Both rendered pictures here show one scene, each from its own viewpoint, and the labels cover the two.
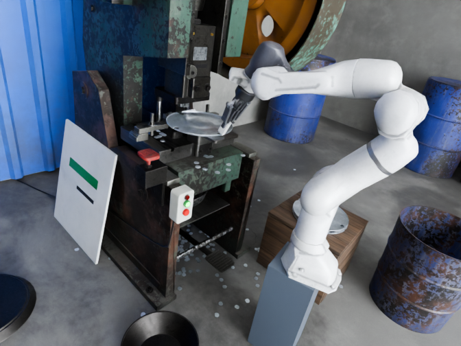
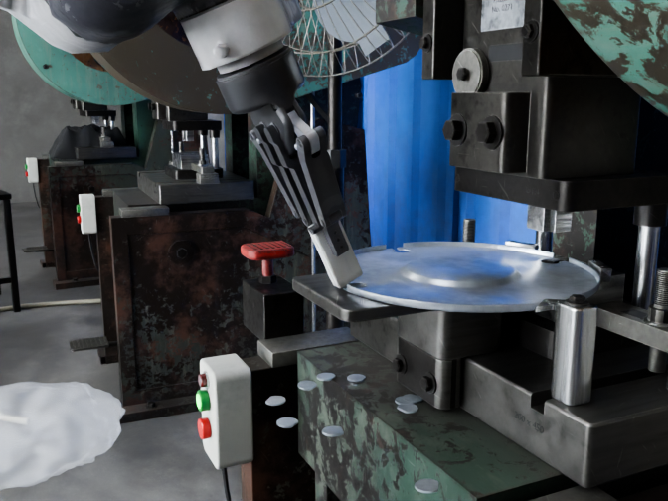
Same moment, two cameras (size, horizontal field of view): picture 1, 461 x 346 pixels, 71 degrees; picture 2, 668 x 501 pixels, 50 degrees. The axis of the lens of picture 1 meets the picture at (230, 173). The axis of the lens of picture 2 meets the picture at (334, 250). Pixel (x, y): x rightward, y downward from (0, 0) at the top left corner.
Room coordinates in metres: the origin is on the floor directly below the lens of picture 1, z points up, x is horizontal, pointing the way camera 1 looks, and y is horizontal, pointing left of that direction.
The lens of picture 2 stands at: (1.54, -0.58, 0.97)
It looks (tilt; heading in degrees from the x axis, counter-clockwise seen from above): 12 degrees down; 115
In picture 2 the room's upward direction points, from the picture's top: straight up
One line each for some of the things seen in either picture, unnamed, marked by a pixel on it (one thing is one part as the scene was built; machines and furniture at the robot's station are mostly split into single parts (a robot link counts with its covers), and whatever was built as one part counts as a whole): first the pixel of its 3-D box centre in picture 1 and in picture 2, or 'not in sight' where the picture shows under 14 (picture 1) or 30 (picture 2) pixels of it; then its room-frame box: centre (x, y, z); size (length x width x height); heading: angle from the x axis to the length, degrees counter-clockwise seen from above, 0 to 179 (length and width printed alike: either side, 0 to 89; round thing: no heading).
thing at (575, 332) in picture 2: not in sight; (574, 348); (1.47, 0.06, 0.75); 0.03 x 0.03 x 0.10; 51
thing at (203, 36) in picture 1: (192, 58); (535, 32); (1.39, 0.23, 1.04); 0.17 x 0.15 x 0.30; 51
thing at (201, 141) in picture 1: (205, 141); (420, 335); (1.31, 0.13, 0.72); 0.25 x 0.14 x 0.14; 51
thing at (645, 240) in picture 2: not in sight; (647, 250); (1.52, 0.26, 0.81); 0.02 x 0.02 x 0.14
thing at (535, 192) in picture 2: (182, 96); (557, 193); (1.42, 0.27, 0.86); 0.20 x 0.16 x 0.05; 141
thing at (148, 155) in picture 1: (148, 162); (267, 269); (1.01, 0.30, 0.72); 0.07 x 0.06 x 0.08; 51
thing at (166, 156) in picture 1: (180, 135); (544, 348); (1.42, 0.27, 0.68); 0.45 x 0.30 x 0.06; 141
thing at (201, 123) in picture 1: (199, 122); (459, 270); (1.34, 0.17, 0.78); 0.29 x 0.29 x 0.01
